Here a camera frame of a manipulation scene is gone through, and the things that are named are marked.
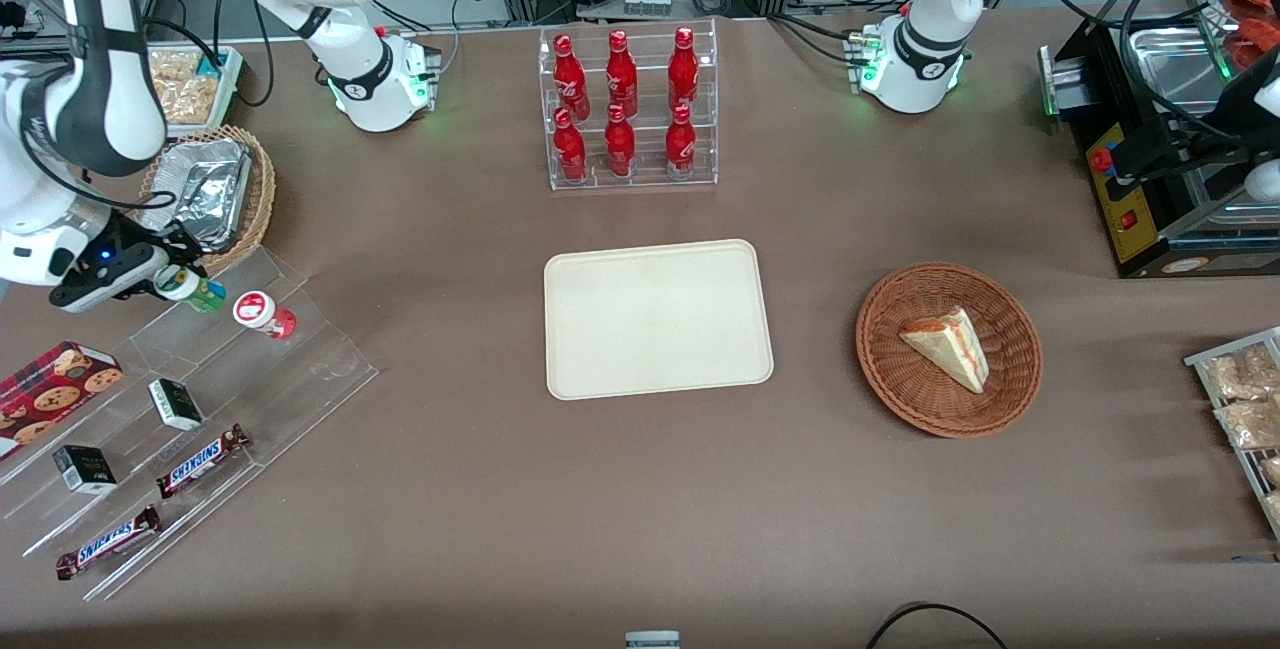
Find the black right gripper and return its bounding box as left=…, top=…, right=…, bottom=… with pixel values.
left=74, top=232, right=209, bottom=303

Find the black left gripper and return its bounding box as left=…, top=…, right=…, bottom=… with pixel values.
left=1150, top=114, right=1249, bottom=181

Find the green gum bottle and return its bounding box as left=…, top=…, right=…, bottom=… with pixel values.
left=155, top=266, right=229, bottom=318

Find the red gum bottle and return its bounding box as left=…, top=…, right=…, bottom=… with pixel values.
left=233, top=290, right=298, bottom=341

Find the beige plastic tray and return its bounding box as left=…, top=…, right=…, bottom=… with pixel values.
left=543, top=238, right=775, bottom=401

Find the stainless steel pan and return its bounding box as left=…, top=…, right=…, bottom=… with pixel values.
left=1126, top=24, right=1237, bottom=122

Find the silver foil bag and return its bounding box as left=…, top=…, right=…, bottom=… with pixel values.
left=140, top=139, right=253, bottom=252

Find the black countertop appliance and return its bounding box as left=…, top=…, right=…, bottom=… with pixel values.
left=1038, top=19, right=1280, bottom=280

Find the light wicker basket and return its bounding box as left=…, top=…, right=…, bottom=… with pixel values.
left=135, top=124, right=277, bottom=278

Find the small dark green box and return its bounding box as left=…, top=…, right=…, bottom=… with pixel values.
left=148, top=378, right=205, bottom=432
left=52, top=444, right=118, bottom=496

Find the clear acrylic stepped shelf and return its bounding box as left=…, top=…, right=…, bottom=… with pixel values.
left=0, top=247, right=380, bottom=602

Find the clear bag of crackers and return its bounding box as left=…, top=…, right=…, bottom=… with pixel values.
left=158, top=77, right=220, bottom=126
left=148, top=51, right=202, bottom=83

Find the red tartan cookie box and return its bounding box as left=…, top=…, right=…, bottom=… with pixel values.
left=0, top=341, right=125, bottom=461

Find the white rectangular snack bin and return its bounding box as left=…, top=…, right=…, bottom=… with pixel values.
left=146, top=46, right=246, bottom=140

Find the Snickers chocolate bar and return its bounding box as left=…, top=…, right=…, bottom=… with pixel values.
left=156, top=424, right=251, bottom=500
left=55, top=505, right=163, bottom=581

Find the triangular wrapped sandwich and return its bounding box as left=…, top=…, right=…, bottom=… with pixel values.
left=898, top=306, right=991, bottom=395

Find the round brown wicker basket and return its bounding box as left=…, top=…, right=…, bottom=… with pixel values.
left=855, top=262, right=1044, bottom=439

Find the red cola bottle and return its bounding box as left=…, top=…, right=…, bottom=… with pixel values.
left=665, top=103, right=697, bottom=180
left=604, top=103, right=637, bottom=179
left=606, top=29, right=639, bottom=118
left=553, top=107, right=589, bottom=183
left=553, top=34, right=591, bottom=121
left=668, top=26, right=700, bottom=115

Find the clear acrylic bottle rack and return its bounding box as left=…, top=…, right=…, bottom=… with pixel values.
left=538, top=17, right=719, bottom=192

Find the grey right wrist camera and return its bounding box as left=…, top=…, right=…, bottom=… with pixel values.
left=48, top=269, right=161, bottom=315

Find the thick black cable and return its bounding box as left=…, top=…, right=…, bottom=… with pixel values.
left=1037, top=0, right=1233, bottom=145

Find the grey wire rack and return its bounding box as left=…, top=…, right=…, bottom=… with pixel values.
left=1184, top=327, right=1280, bottom=540

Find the black floor cable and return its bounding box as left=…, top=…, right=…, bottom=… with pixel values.
left=865, top=603, right=1011, bottom=649

